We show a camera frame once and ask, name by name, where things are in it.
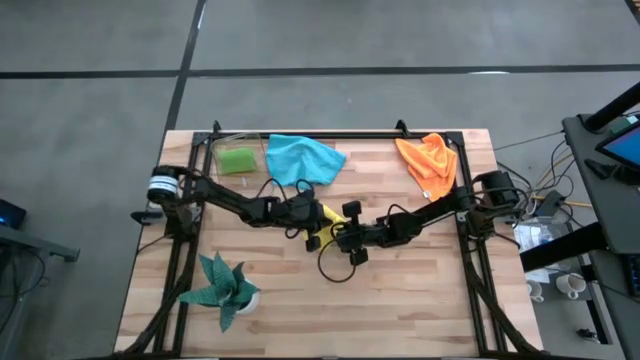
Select grey metal table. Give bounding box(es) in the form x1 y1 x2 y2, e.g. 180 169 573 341
0 223 81 360

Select black clamp bracket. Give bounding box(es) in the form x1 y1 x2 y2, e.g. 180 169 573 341
130 208 169 226

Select green microfiber towel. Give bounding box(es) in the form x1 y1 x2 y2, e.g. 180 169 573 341
218 147 259 176

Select white mug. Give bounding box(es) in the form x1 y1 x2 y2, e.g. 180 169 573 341
554 272 588 300
524 278 546 304

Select orange microfiber towel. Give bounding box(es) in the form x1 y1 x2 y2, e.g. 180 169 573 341
394 132 459 204

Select potted snake plant white pot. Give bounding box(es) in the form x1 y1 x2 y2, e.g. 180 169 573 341
177 251 261 334

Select black operator desk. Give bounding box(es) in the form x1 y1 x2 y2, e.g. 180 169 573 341
519 82 640 360

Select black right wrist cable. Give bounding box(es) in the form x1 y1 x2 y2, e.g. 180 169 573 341
317 238 357 284

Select blue-lit computer monitor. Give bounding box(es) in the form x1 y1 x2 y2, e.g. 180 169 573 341
594 113 640 171

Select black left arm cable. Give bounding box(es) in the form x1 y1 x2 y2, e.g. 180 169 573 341
256 177 317 201

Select black device blue light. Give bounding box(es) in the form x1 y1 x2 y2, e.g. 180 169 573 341
0 197 28 231

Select yellow microfiber towel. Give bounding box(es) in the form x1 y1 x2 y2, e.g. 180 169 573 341
302 203 347 252

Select blue microfiber towel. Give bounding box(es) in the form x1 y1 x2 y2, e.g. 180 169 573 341
265 133 348 187

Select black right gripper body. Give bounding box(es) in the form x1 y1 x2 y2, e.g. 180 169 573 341
335 200 399 266

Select black power adapter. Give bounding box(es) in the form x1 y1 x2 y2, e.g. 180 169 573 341
538 188 567 217

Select clear plastic basket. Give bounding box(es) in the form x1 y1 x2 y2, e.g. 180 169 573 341
209 132 269 179

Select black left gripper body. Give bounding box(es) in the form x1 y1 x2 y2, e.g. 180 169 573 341
279 192 329 253

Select black monitor pole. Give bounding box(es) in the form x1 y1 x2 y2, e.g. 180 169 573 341
582 82 640 131

